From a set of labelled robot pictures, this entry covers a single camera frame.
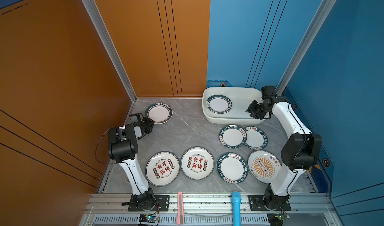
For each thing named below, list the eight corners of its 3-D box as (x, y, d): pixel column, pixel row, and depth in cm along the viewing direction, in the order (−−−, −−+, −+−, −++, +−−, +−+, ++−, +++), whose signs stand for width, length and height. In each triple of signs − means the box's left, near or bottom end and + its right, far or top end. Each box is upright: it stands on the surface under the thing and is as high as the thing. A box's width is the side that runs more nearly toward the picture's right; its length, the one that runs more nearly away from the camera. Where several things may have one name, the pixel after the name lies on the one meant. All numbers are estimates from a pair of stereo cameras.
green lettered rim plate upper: (220, 149, 94) (220, 146, 91) (217, 127, 105) (218, 124, 102) (248, 149, 94) (249, 146, 91) (243, 127, 105) (244, 124, 102)
